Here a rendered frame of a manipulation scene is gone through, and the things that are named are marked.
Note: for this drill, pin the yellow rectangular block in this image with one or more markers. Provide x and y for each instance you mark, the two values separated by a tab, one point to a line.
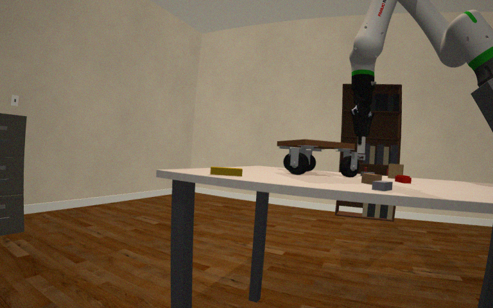
226	171

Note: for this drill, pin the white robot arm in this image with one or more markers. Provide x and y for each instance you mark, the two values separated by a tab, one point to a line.
467	39

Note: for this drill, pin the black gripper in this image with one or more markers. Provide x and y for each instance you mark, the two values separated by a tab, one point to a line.
362	116

